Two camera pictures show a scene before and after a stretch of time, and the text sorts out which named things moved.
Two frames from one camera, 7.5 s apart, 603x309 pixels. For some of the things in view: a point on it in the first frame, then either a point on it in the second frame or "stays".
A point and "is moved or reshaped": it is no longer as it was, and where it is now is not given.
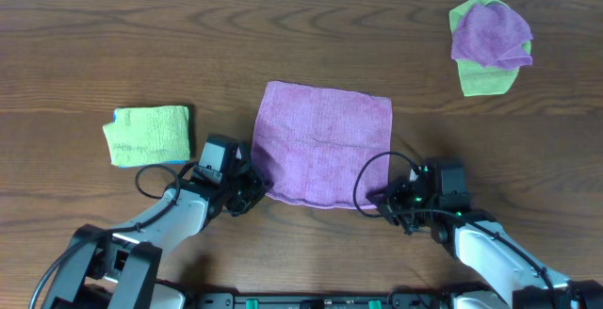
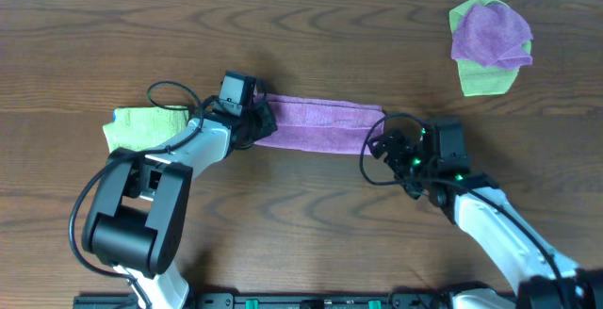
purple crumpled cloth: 492,35 stays
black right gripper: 393,194 -> 405,146
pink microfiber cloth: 311,142 is moved or reshaped
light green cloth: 479,79 stays
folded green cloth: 145,136 stays
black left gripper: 252,187 -> 263,119
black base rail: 322,300 stays
